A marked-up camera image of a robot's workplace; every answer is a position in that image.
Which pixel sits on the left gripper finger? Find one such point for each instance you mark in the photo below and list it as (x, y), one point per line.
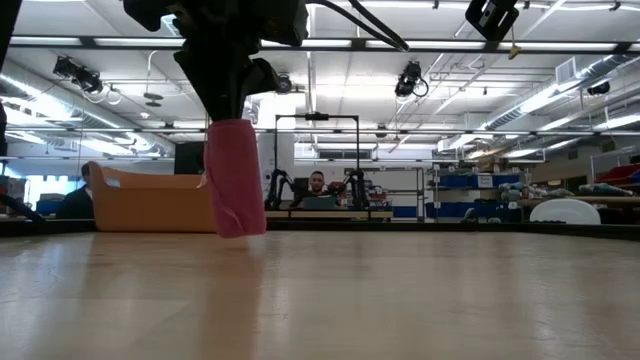
(242, 106)
(219, 106)

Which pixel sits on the pink elastic bandage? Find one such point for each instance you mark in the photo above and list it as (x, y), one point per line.
(235, 175)

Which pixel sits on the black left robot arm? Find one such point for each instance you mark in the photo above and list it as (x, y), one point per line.
(7, 25)

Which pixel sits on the neighbouring station robot arm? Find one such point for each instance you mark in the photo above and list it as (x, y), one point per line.
(277, 190)
(357, 190)

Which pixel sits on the clear plastic zip bag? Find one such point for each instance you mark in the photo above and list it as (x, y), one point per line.
(202, 181)

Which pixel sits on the person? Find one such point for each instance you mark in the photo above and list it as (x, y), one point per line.
(317, 181)
(75, 202)

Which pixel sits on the orange plastic bin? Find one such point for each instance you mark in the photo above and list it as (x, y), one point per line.
(150, 205)

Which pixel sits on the grey laptop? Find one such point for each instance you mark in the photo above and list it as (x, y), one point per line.
(320, 202)

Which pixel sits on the blue bin shelf rack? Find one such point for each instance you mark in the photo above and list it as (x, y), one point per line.
(452, 181)

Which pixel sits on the yellow hanging tag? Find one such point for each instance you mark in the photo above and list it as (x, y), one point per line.
(514, 50)

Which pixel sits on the white pedal trash can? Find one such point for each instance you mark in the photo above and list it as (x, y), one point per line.
(565, 212)

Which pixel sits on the red and blue bins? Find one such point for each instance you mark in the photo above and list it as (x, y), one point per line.
(617, 175)

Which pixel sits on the black ceiling camera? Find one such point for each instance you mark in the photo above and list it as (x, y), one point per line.
(285, 84)
(80, 75)
(409, 80)

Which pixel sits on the neighbouring station black frame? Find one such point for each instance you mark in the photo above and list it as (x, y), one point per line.
(316, 116)

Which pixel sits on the black aluminium table frame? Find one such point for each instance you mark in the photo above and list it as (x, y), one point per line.
(450, 229)

